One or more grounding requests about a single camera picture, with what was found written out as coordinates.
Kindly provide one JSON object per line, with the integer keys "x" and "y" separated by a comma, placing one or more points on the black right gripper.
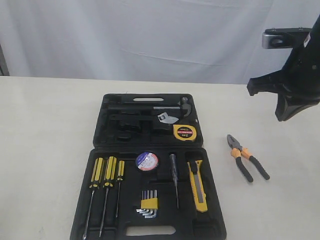
{"x": 301, "y": 75}

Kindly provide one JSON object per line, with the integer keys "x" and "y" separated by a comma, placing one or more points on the yellow tape measure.
{"x": 184, "y": 132}

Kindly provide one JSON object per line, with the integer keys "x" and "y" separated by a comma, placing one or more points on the yellow utility knife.
{"x": 197, "y": 187}

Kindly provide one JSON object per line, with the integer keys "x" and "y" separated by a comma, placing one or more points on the PVC insulating tape roll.
{"x": 147, "y": 161}

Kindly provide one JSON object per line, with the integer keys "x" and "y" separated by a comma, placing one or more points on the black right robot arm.
{"x": 313, "y": 32}

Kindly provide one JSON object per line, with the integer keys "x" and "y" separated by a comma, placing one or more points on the black plastic tool case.
{"x": 125, "y": 141}

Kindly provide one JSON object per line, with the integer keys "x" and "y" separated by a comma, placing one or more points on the claw hammer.
{"x": 184, "y": 106}

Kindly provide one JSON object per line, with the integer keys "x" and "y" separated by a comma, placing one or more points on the silver adjustable wrench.
{"x": 162, "y": 118}

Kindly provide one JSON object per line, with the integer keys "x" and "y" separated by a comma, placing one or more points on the clear voltage tester screwdriver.
{"x": 174, "y": 173}

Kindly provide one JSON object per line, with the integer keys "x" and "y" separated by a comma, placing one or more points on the hex key set yellow holder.
{"x": 149, "y": 204}

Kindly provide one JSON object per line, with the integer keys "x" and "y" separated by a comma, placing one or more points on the small yellow black screwdriver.
{"x": 119, "y": 179}

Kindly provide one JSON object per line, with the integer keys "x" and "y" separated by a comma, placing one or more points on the middle yellow black screwdriver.
{"x": 108, "y": 182}

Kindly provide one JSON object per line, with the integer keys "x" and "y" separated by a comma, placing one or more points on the large yellow black screwdriver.
{"x": 94, "y": 185}

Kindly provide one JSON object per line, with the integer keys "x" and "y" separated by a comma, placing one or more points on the silver black wrist camera mount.
{"x": 284, "y": 38}

